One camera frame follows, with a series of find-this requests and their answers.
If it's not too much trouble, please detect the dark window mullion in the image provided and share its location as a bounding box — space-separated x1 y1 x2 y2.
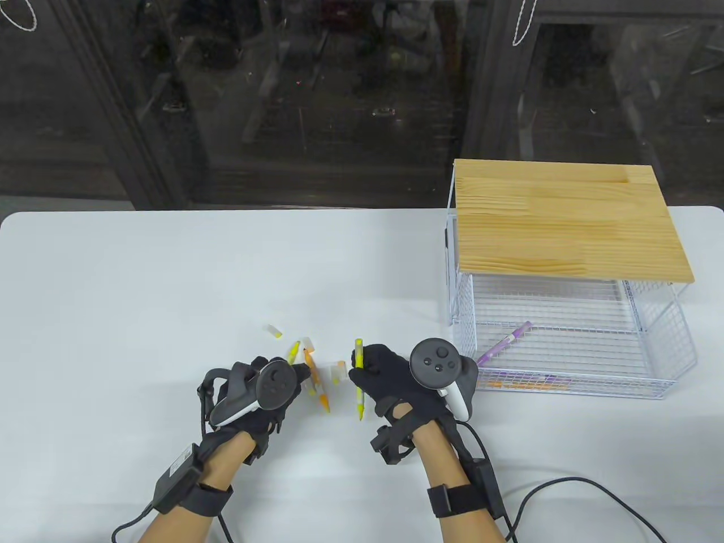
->
54 0 182 211
461 0 544 162

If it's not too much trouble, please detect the purple double-ended highlighter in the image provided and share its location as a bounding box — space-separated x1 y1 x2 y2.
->
481 370 571 392
474 321 533 367

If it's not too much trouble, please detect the black wrist sensor box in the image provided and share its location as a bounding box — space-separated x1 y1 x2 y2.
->
469 458 507 520
154 444 203 514

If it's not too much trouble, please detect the black left wrist strap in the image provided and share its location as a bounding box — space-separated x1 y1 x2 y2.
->
181 481 234 516

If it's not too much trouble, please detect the black right hand controller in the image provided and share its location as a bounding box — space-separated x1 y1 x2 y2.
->
410 338 479 422

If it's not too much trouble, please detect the person's left hand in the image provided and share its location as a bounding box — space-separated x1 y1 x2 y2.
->
197 356 312 466

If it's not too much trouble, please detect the person's right forearm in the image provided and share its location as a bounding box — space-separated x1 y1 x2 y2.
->
416 421 507 543

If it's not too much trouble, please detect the black left hand controller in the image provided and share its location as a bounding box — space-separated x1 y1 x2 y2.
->
209 362 299 428

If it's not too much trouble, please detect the person's left forearm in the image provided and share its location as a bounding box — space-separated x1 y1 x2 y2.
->
139 433 255 543

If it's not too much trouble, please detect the black hand controller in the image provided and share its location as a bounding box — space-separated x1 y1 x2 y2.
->
209 362 299 428
410 338 479 422

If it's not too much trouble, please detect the group of clear highlighter caps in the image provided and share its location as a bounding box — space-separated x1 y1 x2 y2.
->
265 325 347 394

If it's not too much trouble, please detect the white blind cord loop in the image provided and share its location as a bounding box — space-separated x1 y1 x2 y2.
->
0 0 39 32
512 0 542 47

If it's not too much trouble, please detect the white wire basket drawer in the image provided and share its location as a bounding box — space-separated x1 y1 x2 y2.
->
452 275 697 400

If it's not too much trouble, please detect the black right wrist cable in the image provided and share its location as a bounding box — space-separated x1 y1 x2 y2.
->
455 420 668 543

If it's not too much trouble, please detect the black right wrist strap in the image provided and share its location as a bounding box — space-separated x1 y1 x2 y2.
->
427 484 493 518

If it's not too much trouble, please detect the orange double-ended highlighter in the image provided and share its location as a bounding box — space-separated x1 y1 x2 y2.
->
304 348 331 413
478 379 561 392

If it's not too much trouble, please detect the black left wrist sensor box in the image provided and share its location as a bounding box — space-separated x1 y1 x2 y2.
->
154 444 203 514

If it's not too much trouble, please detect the black wrist strap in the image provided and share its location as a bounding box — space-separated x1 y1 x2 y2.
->
427 484 493 518
181 481 234 516

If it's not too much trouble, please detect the black right wrist sensor box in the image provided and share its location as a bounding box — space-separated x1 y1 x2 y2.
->
469 458 507 520

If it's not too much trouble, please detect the person's right hand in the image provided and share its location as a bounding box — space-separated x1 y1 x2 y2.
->
348 344 460 466

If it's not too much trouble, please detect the wooden-topped white wire rack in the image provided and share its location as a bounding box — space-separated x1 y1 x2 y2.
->
445 160 695 327

